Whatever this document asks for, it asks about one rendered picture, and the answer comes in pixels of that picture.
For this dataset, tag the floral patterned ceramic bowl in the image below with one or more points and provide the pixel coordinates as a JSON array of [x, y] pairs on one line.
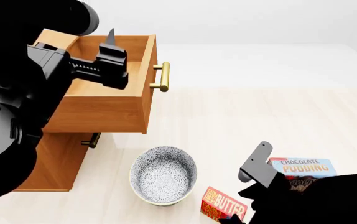
[[163, 175]]

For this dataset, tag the wooden cabinet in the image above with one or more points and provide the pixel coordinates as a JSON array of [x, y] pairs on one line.
[[57, 161]]

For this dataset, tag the blue chocolate pudding box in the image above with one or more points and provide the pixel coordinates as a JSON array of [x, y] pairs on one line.
[[306, 169]]

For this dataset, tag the wooden cabinet drawer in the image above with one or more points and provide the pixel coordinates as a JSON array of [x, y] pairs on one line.
[[104, 112]]

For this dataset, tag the red butter box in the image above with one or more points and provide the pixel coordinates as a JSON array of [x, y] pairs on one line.
[[223, 206]]

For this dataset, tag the grey right gripper finger plate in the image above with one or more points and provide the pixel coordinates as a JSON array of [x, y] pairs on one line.
[[243, 177], [259, 165]]

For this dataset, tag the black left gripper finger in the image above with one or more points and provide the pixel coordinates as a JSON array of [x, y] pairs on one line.
[[113, 67]]

